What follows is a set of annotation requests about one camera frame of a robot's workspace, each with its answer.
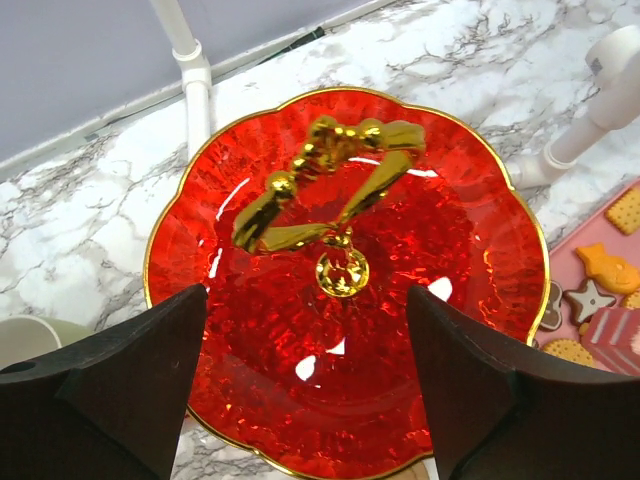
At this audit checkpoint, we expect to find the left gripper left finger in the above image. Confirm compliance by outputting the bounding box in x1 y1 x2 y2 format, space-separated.
1 284 207 479

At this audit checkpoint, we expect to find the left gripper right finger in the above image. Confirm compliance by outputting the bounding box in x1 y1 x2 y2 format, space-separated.
407 286 639 479

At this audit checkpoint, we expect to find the heart gingerbread cookie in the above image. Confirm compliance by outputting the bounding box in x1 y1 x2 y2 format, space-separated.
539 281 563 331

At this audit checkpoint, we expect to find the pink cake slice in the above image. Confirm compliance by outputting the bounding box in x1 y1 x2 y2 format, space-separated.
581 307 639 376

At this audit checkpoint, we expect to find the orange fish cookie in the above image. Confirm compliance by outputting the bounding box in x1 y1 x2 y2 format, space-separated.
575 243 640 294

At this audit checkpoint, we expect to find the red three-tier stand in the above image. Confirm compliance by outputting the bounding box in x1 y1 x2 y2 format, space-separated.
144 87 550 479

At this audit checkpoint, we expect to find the left round biscuit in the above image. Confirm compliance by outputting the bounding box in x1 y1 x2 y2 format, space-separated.
542 338 594 367

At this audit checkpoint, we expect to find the round biscuit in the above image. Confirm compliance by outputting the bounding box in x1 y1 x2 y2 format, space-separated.
620 290 640 309
542 338 594 367

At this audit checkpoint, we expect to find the green mug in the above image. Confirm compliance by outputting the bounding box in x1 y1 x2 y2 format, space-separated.
0 315 93 369

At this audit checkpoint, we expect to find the right star gingerbread cookie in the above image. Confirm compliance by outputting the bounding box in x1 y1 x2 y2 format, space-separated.
563 278 617 326

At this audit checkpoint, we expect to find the pink serving tray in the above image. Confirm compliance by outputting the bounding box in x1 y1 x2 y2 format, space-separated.
533 183 639 372

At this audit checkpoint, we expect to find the right round biscuit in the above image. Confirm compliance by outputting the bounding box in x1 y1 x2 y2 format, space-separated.
620 290 640 309

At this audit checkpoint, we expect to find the square cracker biscuit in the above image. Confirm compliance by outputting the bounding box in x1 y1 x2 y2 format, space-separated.
605 187 640 236

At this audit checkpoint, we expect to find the white pvc pipe frame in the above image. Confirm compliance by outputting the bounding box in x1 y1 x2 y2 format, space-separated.
151 1 639 189

